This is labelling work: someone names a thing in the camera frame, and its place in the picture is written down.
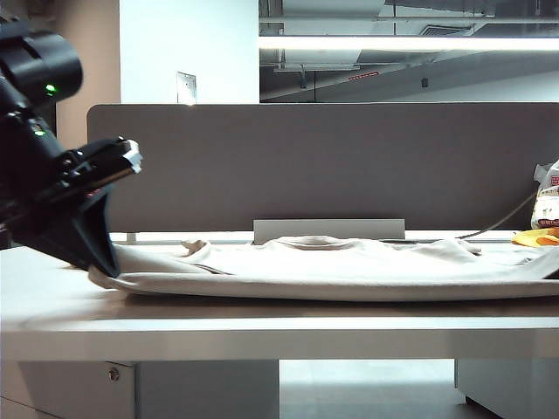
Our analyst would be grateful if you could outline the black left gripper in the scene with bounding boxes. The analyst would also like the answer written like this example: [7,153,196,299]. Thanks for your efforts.
[0,173,121,278]

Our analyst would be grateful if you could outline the beige T-shirt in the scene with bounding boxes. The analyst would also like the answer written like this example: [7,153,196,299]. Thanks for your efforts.
[86,235,559,303]

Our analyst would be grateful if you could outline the white drawer cabinet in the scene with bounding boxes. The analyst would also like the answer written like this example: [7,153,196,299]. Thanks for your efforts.
[0,360,280,419]

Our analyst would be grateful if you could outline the grey desk divider panel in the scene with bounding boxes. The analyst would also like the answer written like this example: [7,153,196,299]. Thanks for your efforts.
[86,103,559,232]

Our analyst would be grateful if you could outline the ceiling light strip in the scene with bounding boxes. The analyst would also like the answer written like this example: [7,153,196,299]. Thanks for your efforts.
[259,35,559,53]

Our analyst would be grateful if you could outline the ceiling air vent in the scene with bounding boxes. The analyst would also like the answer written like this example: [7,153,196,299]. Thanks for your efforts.
[418,24,475,38]

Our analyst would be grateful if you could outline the yellow cloth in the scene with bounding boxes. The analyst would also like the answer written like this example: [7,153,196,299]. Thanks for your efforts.
[511,227,559,250]

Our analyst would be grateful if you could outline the plain white cabinet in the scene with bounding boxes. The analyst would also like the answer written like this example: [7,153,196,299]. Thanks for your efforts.
[453,358,559,419]

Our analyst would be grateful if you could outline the printed snack bag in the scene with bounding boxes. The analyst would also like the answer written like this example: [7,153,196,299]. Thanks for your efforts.
[530,159,559,230]

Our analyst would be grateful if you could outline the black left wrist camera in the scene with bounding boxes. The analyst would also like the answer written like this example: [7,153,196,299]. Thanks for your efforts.
[60,135,144,193]

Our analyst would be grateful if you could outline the silver wall plate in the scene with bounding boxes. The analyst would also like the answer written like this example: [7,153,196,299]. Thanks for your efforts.
[176,71,197,106]

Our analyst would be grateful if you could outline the white cable tray flap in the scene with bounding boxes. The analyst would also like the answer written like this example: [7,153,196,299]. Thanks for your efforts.
[252,218,406,245]

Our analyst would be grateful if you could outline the grey cable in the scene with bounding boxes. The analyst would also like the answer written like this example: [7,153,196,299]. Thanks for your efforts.
[453,191,538,240]

